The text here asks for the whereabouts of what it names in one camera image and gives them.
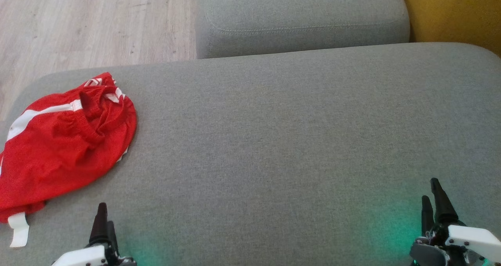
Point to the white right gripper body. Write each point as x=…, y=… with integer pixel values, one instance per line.
x=469, y=238

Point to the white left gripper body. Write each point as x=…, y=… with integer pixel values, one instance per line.
x=84, y=257

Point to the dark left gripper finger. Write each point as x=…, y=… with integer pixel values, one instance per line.
x=112, y=238
x=100, y=227

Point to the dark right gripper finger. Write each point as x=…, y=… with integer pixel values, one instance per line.
x=444, y=207
x=428, y=215

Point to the red basketball jersey white sleeves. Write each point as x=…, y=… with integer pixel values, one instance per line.
x=18, y=228

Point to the red shorts white trim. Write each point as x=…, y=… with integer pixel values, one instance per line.
x=54, y=148

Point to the large grey sofa seat cushion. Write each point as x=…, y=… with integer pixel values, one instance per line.
x=282, y=140

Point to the yellow upholstered panel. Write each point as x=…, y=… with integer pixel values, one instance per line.
x=458, y=11

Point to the small grey sofa cushion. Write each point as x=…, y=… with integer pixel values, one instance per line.
x=297, y=15

